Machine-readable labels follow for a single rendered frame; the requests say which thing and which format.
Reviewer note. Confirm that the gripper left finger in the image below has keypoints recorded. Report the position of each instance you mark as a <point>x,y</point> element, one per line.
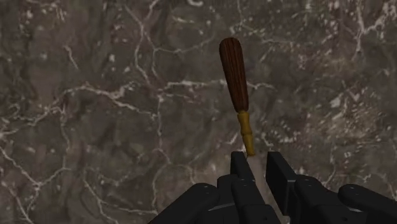
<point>238,186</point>

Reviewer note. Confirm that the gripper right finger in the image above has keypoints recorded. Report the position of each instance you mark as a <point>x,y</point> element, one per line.
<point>310,192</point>

